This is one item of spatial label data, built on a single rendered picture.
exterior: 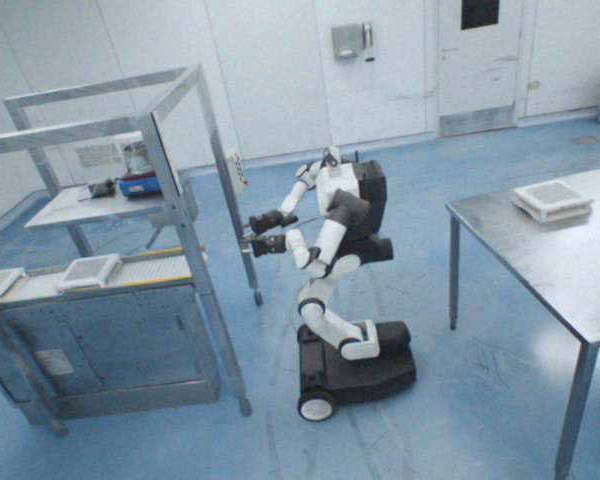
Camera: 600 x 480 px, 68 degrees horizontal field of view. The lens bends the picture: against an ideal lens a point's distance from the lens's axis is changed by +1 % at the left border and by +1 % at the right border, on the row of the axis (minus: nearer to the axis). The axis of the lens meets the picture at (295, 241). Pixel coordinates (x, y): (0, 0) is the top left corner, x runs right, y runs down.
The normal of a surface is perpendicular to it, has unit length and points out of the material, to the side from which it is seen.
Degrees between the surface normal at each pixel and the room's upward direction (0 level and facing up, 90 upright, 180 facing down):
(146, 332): 90
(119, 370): 90
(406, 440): 0
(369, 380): 0
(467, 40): 90
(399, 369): 0
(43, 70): 90
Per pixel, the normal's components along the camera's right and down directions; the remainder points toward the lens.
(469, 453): -0.17, -0.85
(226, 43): -0.04, 0.52
